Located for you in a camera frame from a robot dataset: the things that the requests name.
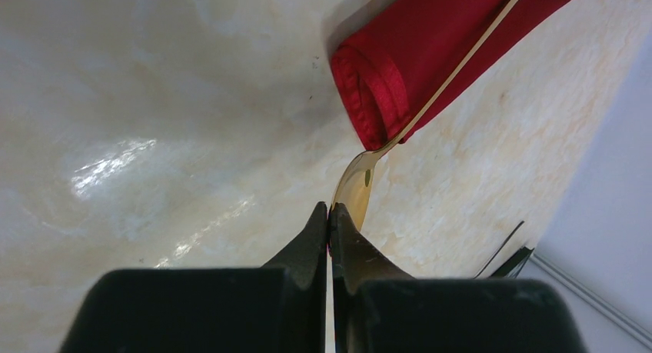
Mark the aluminium frame rail front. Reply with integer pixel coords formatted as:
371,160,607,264
520,254,651,352

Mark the dark metal fork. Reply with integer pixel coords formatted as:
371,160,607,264
473,220,534,279

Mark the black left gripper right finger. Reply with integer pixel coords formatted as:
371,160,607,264
329,204,586,352

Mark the red cloth napkin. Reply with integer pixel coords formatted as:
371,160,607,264
331,0,571,150

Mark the gold spoon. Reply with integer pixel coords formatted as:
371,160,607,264
331,0,520,231

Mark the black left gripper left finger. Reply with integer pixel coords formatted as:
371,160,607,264
61,203,328,352

